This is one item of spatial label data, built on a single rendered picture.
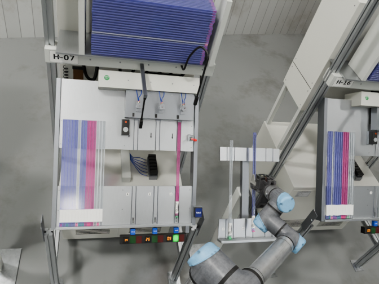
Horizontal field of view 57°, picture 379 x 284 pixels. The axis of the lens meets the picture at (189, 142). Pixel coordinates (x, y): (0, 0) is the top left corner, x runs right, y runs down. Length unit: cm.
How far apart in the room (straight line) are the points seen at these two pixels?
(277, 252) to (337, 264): 166
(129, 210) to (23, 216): 110
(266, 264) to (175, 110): 84
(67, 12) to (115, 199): 89
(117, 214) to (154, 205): 19
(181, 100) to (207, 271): 87
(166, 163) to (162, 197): 46
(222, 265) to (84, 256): 144
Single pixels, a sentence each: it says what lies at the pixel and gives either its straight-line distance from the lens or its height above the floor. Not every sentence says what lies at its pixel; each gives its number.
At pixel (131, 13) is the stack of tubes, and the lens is 153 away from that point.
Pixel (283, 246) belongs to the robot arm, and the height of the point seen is 112.
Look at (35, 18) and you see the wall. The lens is 441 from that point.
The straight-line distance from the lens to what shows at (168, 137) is 180.
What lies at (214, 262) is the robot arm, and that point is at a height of 118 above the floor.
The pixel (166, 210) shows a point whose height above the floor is 77.
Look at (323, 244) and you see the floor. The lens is 309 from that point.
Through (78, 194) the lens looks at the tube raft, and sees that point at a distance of 177.
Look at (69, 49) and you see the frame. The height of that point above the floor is 139.
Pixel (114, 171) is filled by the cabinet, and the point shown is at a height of 62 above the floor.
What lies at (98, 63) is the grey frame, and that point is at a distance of 169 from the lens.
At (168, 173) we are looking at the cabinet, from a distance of 217.
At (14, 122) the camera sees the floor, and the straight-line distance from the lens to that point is 337.
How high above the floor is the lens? 226
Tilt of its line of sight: 43 degrees down
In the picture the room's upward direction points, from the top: 16 degrees clockwise
